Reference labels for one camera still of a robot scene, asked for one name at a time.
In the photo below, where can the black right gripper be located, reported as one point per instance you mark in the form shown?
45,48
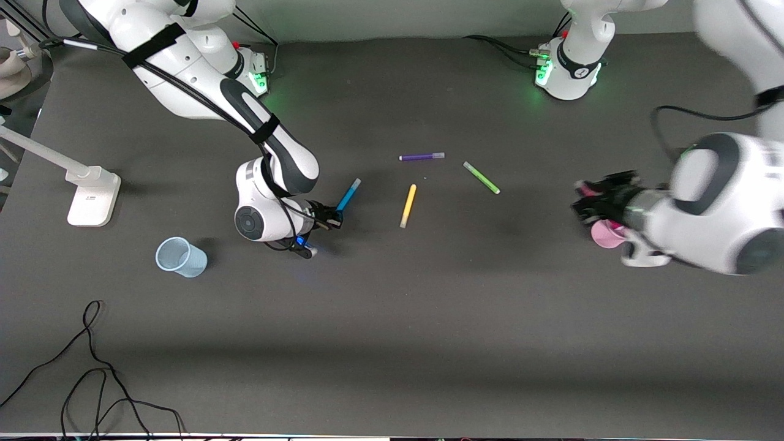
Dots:
318,214

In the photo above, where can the purple marker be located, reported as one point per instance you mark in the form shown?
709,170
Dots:
421,157

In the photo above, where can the pink marker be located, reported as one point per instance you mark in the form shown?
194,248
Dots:
588,190

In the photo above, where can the translucent blue cup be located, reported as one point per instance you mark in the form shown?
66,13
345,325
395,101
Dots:
180,257

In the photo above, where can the green marker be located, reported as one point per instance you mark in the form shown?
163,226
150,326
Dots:
481,177

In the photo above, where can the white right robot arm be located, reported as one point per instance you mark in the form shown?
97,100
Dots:
208,79

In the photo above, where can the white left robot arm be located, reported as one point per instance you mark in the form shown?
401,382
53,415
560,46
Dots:
723,202

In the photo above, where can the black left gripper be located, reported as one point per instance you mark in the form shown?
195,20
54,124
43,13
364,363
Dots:
608,201

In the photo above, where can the white stand with pole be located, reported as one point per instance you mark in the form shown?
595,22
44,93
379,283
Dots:
92,199

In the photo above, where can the translucent pink cup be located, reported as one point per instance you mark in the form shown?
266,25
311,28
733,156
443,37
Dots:
606,236

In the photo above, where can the yellow marker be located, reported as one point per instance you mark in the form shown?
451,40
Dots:
408,206

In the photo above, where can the blue marker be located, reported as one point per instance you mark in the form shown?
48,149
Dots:
349,195

